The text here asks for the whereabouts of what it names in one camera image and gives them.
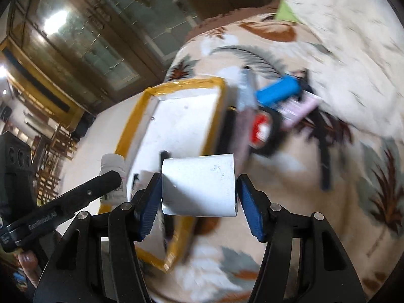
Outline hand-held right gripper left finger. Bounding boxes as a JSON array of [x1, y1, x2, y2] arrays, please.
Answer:
[[33, 172, 163, 303]]

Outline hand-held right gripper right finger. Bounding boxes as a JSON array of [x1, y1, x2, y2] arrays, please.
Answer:
[[237, 174, 367, 303]]

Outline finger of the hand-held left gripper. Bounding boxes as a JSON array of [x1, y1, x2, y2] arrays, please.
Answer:
[[13, 170, 122, 250]]

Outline white pill bottle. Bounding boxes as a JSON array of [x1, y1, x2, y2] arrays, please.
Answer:
[[100, 153, 127, 205]]

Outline long black pen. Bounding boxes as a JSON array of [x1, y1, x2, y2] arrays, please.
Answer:
[[314, 112, 333, 191]]

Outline white tray with yellow edges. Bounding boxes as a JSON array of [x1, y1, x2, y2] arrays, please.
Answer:
[[98, 76, 228, 272]]

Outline person's left hand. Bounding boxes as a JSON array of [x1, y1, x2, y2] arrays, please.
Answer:
[[18, 250, 40, 289]]

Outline wooden chair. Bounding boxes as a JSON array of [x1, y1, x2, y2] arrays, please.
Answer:
[[32, 123, 79, 203]]

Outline leaf-print blanket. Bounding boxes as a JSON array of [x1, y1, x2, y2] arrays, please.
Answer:
[[139, 6, 404, 303]]

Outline rose gold tube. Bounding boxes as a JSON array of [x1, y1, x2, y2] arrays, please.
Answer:
[[234, 109, 255, 166]]

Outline red and black round object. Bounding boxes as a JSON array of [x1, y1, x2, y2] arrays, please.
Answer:
[[248, 107, 283, 157]]

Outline black pen with gold rings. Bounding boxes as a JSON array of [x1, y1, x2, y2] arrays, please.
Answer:
[[219, 107, 237, 157]]

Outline silver marker pen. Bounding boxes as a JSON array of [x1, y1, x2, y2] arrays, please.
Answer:
[[237, 66, 257, 112]]

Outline blue battery pack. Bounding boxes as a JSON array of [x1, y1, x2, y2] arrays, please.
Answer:
[[255, 75, 301, 105]]

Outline wooden glass-door cabinet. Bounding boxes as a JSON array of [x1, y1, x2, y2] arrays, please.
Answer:
[[0, 0, 203, 123]]

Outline white floral pillow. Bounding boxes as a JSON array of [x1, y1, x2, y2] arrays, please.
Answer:
[[271, 0, 404, 139]]

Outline green cloth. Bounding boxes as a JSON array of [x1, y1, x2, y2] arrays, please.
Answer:
[[275, 0, 300, 23]]

